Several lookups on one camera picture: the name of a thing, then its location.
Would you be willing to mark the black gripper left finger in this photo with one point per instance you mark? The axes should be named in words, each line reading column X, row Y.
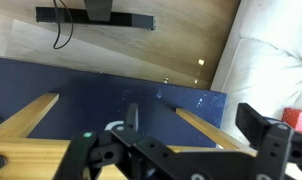
column 128, row 130

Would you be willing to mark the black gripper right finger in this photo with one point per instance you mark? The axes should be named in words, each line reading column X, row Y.
column 264, row 134

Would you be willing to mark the red box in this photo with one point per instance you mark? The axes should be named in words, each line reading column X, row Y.
column 293, row 117

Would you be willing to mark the cream white sofa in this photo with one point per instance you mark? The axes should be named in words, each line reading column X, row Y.
column 261, row 64

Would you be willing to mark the light wooden table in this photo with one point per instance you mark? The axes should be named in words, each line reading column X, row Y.
column 28, row 158

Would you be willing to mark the black stand base bar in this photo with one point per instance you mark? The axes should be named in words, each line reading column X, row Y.
column 96, row 12

